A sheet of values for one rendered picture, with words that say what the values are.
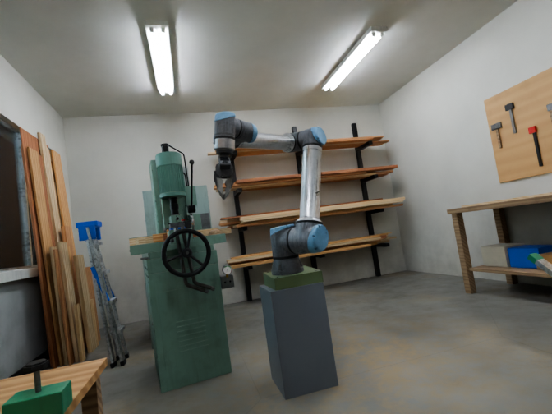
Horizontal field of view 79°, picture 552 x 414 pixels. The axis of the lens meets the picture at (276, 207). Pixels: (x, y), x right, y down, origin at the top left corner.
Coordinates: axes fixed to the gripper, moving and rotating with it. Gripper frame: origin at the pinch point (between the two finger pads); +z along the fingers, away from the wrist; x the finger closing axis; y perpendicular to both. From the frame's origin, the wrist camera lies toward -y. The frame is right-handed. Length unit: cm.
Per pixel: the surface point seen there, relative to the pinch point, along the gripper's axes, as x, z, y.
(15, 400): 46, 50, -62
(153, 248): 38, 26, 78
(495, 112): -287, -109, 142
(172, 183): 29, -16, 91
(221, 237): -4, 20, 86
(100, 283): 86, 58, 148
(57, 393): 38, 49, -62
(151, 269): 39, 39, 77
